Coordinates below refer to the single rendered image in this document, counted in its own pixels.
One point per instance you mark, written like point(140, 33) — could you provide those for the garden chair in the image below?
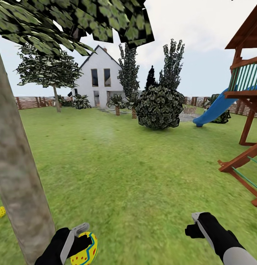
point(190, 111)

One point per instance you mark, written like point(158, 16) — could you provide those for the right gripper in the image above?
point(193, 231)

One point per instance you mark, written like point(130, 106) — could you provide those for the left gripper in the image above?
point(82, 243)

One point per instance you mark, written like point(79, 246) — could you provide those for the fixed window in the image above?
point(96, 98)

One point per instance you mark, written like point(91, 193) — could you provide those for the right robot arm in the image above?
point(224, 243)

